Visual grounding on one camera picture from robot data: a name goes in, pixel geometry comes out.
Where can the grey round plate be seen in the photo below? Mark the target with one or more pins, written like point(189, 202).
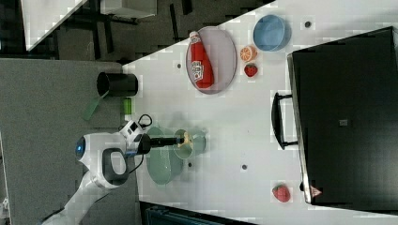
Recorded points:
point(222, 55)

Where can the small red strawberry toy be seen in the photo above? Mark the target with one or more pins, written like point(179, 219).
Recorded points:
point(250, 70)

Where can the black cylindrical utensil holder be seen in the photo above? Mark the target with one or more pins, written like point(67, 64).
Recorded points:
point(117, 84)

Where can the blue bowl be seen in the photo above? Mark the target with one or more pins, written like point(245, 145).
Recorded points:
point(271, 33)

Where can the green oval colander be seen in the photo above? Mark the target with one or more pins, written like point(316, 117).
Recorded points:
point(163, 165)

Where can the large red strawberry toy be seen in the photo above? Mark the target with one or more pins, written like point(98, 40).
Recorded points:
point(281, 193)

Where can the green white bottle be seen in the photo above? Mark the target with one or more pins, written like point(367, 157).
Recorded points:
point(127, 105)

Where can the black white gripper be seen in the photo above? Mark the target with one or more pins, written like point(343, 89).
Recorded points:
point(138, 142)

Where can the red ketchup bottle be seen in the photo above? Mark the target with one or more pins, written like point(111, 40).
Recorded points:
point(201, 67)

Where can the blue metal frame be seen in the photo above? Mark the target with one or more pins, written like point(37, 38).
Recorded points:
point(155, 214)

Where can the yellow plush peeled banana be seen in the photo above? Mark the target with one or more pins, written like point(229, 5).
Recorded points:
point(187, 139)

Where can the green mug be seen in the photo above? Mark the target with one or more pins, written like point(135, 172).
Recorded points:
point(194, 146)

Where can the orange half slice toy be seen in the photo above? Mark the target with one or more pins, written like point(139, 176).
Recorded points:
point(248, 53)

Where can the silver black toaster oven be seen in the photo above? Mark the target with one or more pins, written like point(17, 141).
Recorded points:
point(345, 105)

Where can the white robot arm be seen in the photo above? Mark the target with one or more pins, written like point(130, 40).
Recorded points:
point(105, 156)

